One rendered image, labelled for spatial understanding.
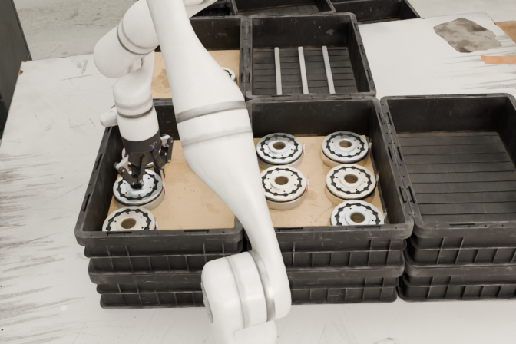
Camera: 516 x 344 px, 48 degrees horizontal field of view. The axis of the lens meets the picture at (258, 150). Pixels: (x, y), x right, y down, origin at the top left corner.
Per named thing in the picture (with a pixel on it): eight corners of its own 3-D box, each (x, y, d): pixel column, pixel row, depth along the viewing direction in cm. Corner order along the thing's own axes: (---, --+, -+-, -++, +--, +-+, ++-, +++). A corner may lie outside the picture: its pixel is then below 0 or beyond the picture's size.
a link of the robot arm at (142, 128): (135, 103, 121) (130, 78, 117) (170, 126, 115) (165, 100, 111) (98, 123, 116) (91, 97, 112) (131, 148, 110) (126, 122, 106)
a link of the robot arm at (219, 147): (256, 104, 72) (180, 120, 70) (303, 320, 71) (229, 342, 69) (242, 114, 81) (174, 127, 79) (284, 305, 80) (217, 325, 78)
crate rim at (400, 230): (414, 238, 103) (416, 229, 101) (243, 243, 103) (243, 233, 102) (377, 104, 133) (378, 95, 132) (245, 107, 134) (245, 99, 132)
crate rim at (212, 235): (243, 243, 103) (243, 233, 102) (74, 246, 104) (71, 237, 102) (245, 107, 134) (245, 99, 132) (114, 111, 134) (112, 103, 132)
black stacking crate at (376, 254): (405, 272, 109) (414, 230, 102) (246, 276, 110) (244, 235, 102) (372, 137, 139) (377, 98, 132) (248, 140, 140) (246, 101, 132)
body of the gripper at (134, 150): (132, 144, 110) (140, 180, 116) (167, 124, 114) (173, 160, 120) (109, 127, 114) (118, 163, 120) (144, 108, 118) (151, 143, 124)
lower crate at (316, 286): (398, 307, 116) (407, 269, 108) (248, 310, 117) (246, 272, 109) (368, 170, 147) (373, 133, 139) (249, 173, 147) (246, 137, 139)
